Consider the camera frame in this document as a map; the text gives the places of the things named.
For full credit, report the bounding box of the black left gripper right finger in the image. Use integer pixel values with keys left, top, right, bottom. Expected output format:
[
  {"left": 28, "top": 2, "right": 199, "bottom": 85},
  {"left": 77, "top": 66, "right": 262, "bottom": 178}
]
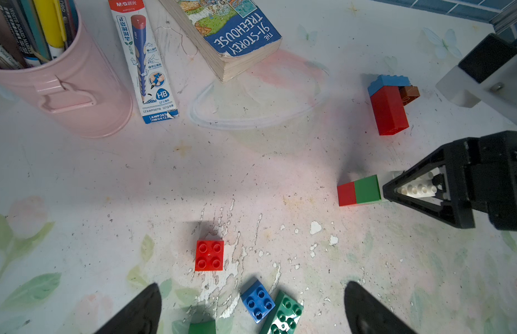
[{"left": 344, "top": 281, "right": 416, "bottom": 334}]

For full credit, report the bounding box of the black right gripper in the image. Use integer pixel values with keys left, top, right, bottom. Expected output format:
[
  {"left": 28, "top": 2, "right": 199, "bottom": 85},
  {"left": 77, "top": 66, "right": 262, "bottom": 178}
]
[{"left": 382, "top": 131, "right": 517, "bottom": 231}]

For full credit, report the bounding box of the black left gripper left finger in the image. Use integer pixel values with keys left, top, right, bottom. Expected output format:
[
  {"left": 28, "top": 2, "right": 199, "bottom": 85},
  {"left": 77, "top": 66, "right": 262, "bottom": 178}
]
[{"left": 95, "top": 283, "right": 162, "bottom": 334}]

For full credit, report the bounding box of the white lego plate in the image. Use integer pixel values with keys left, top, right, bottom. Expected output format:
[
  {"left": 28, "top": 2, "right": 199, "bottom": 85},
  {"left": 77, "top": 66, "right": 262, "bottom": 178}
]
[{"left": 376, "top": 168, "right": 444, "bottom": 202}]

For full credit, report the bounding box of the light blue long lego brick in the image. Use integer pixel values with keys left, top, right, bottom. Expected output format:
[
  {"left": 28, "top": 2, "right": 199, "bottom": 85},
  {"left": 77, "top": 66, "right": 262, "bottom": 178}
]
[{"left": 368, "top": 75, "right": 411, "bottom": 97}]

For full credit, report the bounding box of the red base lego brick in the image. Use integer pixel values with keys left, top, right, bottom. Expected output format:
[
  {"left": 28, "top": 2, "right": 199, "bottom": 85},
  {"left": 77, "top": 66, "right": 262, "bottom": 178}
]
[{"left": 374, "top": 110, "right": 410, "bottom": 136}]

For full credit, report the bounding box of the green square lego brick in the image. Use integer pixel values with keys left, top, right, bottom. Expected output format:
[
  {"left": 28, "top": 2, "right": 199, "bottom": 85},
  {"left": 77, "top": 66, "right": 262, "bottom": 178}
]
[{"left": 188, "top": 320, "right": 217, "bottom": 334}]

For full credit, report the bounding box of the orange lego brick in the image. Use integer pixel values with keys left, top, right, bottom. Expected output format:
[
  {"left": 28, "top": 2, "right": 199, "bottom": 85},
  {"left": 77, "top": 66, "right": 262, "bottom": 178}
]
[{"left": 399, "top": 86, "right": 421, "bottom": 106}]

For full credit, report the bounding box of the green long lego brick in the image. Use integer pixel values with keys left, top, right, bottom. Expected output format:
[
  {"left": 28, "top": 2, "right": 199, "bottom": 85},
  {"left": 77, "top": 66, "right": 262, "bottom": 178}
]
[{"left": 260, "top": 290, "right": 304, "bottom": 334}]

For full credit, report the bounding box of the blue small lego brick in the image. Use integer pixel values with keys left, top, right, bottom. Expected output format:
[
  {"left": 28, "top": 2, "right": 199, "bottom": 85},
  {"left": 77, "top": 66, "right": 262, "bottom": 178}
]
[{"left": 240, "top": 280, "right": 276, "bottom": 324}]

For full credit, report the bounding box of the HB pencil box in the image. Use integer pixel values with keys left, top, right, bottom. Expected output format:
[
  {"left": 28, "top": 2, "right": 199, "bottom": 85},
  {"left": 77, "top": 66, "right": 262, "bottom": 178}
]
[{"left": 108, "top": 0, "right": 179, "bottom": 124}]

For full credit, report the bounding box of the pink metal pencil bucket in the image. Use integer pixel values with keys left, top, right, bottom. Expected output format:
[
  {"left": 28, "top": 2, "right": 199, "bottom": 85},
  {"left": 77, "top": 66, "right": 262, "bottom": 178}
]
[{"left": 0, "top": 15, "right": 137, "bottom": 138}]

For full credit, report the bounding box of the blue Treehouse paperback book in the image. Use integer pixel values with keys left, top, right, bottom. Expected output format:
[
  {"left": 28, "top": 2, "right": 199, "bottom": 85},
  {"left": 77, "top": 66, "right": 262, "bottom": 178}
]
[{"left": 161, "top": 0, "right": 282, "bottom": 82}]

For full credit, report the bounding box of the bundle of pencils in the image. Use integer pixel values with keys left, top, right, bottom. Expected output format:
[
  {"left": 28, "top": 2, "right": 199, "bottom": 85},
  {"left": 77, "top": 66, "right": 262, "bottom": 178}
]
[{"left": 19, "top": 1, "right": 78, "bottom": 62}]

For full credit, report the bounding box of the black white whiteboard marker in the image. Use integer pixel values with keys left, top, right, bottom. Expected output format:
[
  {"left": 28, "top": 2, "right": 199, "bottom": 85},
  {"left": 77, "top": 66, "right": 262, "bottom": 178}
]
[{"left": 0, "top": 44, "right": 23, "bottom": 70}]

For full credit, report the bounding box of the yellow highlighter pen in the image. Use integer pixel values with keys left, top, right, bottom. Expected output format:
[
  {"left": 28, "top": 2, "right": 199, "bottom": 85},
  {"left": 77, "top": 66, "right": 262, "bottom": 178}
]
[{"left": 34, "top": 0, "right": 66, "bottom": 60}]

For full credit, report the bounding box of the aluminium corner post right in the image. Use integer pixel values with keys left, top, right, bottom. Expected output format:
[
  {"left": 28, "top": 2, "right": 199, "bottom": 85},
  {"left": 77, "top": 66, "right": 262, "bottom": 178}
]
[{"left": 489, "top": 0, "right": 517, "bottom": 34}]

